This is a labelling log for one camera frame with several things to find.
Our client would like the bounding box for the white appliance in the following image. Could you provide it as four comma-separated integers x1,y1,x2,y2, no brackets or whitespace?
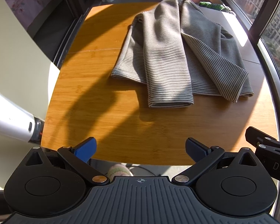
0,85,45,148

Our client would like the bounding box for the grey striped garment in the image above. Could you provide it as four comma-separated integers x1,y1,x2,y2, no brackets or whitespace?
110,0,254,109

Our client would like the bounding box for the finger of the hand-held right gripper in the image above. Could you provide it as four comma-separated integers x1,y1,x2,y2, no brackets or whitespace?
245,126,280,151

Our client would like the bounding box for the dark window frame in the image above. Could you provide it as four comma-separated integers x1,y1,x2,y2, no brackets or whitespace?
206,0,280,146

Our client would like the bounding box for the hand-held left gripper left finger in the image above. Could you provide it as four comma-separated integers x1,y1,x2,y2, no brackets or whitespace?
24,136,111,187

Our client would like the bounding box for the knitted slipper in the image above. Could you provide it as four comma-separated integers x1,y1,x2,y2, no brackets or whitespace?
106,164,133,178

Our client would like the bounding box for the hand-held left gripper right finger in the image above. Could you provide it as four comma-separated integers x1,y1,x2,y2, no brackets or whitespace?
171,137,259,187

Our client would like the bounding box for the black cable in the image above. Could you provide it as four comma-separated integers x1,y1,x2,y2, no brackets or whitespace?
128,165,171,177

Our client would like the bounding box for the green knitted cloth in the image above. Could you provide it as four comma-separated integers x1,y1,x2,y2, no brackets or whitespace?
198,1,237,15

